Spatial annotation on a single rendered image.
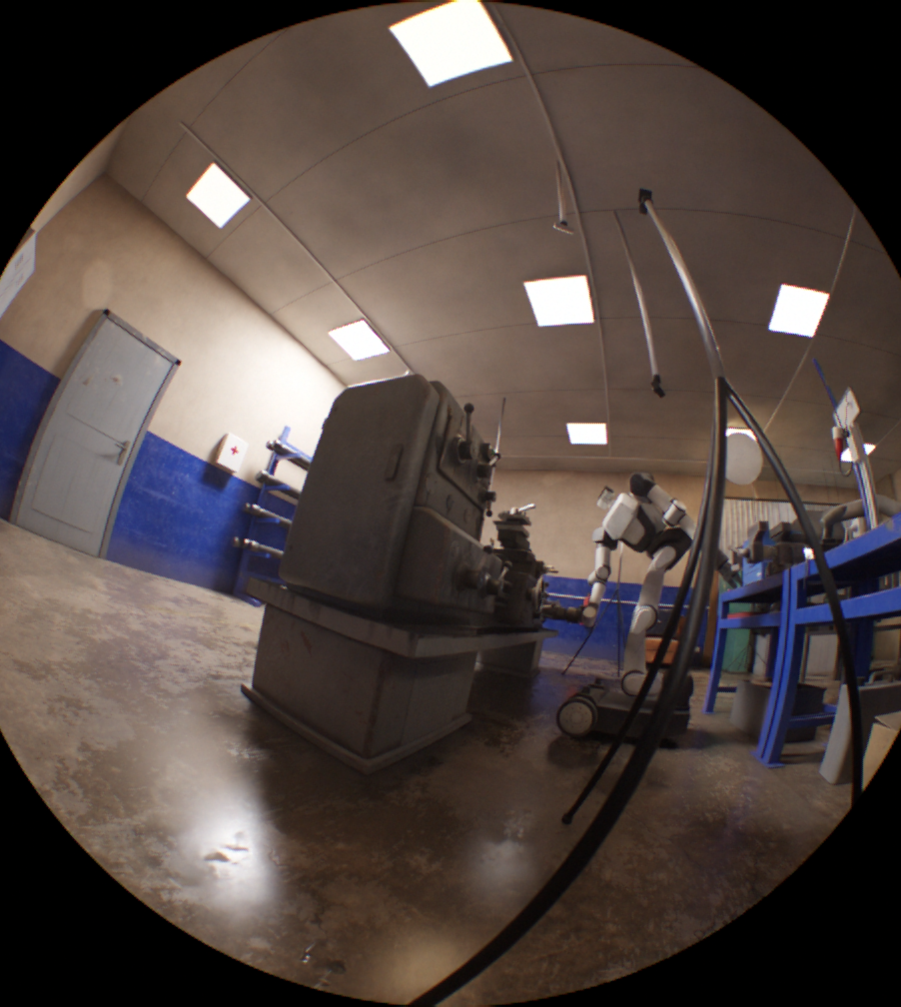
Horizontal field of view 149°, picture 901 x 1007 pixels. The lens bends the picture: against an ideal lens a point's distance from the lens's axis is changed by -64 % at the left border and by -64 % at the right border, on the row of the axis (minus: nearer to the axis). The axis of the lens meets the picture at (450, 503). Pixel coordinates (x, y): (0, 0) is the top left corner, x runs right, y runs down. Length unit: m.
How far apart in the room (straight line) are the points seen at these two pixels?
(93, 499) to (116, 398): 0.97
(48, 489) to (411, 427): 3.40
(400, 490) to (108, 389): 3.37
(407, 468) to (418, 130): 2.58
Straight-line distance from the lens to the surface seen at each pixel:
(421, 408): 1.11
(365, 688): 1.05
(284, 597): 1.27
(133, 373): 3.98
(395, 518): 0.98
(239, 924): 0.66
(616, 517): 1.99
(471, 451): 1.23
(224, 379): 4.36
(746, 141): 3.18
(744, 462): 5.15
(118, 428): 3.86
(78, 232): 4.60
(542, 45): 2.84
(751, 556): 1.81
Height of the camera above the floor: 0.56
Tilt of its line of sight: 16 degrees up
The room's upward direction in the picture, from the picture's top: 12 degrees clockwise
